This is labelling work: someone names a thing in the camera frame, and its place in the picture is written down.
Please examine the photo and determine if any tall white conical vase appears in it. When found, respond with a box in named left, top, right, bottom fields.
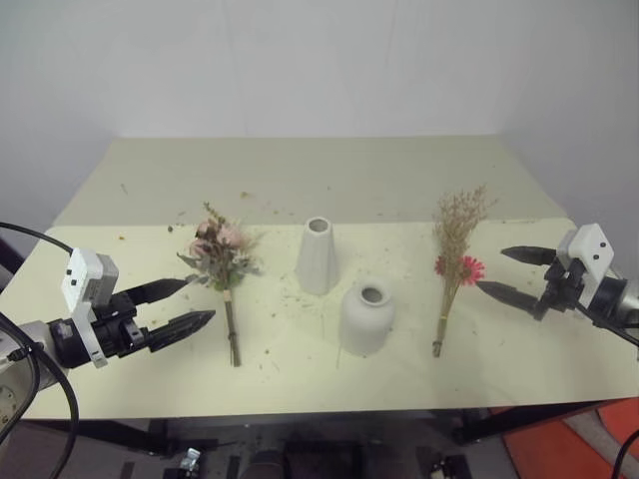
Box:
left=296, top=217, right=340, bottom=296

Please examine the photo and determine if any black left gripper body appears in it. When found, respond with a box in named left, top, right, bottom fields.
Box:
left=91, top=291, right=151, bottom=358

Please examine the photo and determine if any short white round vase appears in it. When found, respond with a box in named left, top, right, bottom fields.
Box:
left=338, top=280, right=396, bottom=358

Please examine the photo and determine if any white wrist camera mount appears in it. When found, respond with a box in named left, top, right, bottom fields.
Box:
left=557, top=224, right=614, bottom=309
left=60, top=247, right=121, bottom=369

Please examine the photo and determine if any orange floor object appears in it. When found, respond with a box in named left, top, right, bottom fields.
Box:
left=486, top=398, right=639, bottom=479

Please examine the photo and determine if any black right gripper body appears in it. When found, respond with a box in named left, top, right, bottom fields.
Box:
left=532, top=256, right=586, bottom=321

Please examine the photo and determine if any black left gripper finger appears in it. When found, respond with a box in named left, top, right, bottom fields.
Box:
left=145, top=309, right=217, bottom=353
left=119, top=278, right=188, bottom=307

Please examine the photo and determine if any black table frame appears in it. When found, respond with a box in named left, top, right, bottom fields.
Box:
left=19, top=396, right=615, bottom=479

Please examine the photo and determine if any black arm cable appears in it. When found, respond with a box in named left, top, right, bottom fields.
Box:
left=0, top=222, right=81, bottom=479
left=573, top=263, right=639, bottom=479

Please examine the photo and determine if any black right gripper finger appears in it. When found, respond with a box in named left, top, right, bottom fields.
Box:
left=476, top=280, right=543, bottom=314
left=500, top=244, right=556, bottom=267

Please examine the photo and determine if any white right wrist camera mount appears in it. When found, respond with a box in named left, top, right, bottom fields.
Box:
left=557, top=224, right=614, bottom=309

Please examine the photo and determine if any pink flower bouquet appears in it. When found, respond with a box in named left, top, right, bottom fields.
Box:
left=176, top=201, right=265, bottom=369

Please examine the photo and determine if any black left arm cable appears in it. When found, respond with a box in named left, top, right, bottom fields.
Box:
left=0, top=222, right=81, bottom=479

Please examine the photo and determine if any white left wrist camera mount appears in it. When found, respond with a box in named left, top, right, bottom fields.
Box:
left=60, top=247, right=121, bottom=369

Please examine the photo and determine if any dried grass red flower bouquet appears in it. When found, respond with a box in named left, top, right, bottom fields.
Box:
left=430, top=184, right=499, bottom=359

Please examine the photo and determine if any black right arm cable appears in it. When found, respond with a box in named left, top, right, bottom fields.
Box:
left=573, top=263, right=639, bottom=479

